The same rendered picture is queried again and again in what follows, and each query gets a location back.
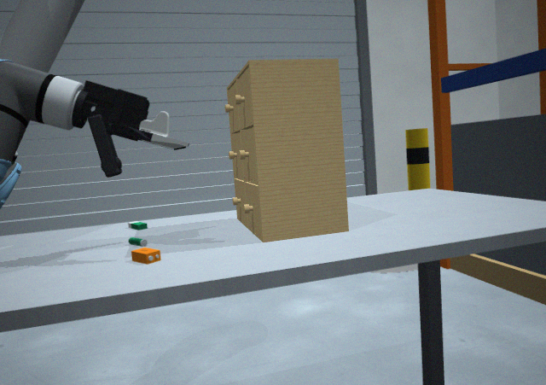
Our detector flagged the green and white eraser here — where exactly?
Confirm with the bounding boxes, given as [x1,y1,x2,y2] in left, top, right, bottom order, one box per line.
[128,221,148,230]

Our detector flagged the tan wooden chest of drawers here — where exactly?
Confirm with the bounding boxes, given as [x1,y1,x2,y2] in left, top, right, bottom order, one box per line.
[227,59,349,242]

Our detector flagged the tan wooden drawer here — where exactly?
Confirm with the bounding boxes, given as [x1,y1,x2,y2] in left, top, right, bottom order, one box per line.
[243,182,262,238]
[233,178,247,225]
[229,132,244,177]
[225,82,240,131]
[235,68,253,126]
[239,128,258,181]

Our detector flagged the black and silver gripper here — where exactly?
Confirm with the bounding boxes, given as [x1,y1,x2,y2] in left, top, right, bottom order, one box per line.
[72,80,189,150]

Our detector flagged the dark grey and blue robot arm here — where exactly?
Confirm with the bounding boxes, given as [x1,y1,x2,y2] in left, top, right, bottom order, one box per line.
[0,0,122,209]

